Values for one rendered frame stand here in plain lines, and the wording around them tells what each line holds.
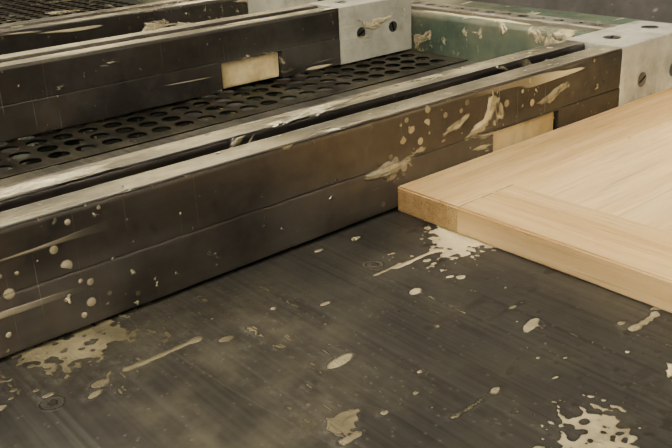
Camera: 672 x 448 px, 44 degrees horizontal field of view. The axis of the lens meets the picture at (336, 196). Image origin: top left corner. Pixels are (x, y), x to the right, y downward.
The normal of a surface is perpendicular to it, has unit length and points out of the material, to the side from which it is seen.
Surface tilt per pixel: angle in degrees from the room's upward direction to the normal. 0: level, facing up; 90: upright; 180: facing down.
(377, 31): 90
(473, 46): 35
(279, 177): 90
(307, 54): 90
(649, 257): 55
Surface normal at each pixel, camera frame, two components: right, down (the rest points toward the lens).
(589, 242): -0.04, -0.93
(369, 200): 0.65, 0.26
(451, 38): -0.76, 0.26
